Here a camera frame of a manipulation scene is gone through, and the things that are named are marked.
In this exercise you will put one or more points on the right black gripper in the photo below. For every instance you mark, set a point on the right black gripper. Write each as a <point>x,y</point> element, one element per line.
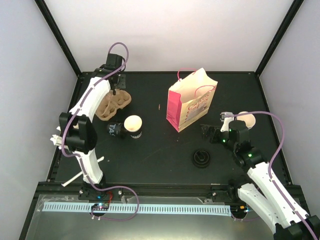
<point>207,131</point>

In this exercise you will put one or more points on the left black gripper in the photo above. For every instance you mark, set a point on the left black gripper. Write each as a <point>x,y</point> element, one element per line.
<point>123,84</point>

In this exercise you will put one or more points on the brown cardboard cup carrier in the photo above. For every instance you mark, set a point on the brown cardboard cup carrier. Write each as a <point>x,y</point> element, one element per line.
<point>111,103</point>

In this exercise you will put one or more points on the cake print paper bag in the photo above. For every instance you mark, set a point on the cake print paper bag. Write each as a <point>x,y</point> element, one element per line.
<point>189,99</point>

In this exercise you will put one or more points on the black paper coffee cup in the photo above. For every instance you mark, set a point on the black paper coffee cup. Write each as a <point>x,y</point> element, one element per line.
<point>133,124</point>

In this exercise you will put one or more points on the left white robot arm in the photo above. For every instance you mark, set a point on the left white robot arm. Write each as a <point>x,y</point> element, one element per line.
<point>78,136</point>

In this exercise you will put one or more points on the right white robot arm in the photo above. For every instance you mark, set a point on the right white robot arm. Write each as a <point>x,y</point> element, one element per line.
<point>260,188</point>

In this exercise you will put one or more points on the stack of black lids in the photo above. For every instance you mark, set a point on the stack of black lids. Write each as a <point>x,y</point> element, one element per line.
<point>201,158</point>

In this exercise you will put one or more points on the black cup lying sideways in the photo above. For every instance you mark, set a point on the black cup lying sideways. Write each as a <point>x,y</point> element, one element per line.
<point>117,129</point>

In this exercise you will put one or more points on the right black paper cup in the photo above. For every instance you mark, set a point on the right black paper cup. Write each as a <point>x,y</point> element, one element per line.
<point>249,119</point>

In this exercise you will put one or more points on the small circuit board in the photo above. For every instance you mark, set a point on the small circuit board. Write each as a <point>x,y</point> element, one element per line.
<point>100,207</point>

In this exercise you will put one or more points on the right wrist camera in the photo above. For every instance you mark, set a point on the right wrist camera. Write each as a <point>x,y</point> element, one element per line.
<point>226,118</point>

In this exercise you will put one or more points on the light blue cable duct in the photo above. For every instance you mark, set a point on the light blue cable duct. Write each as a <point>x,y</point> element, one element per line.
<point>129,208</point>

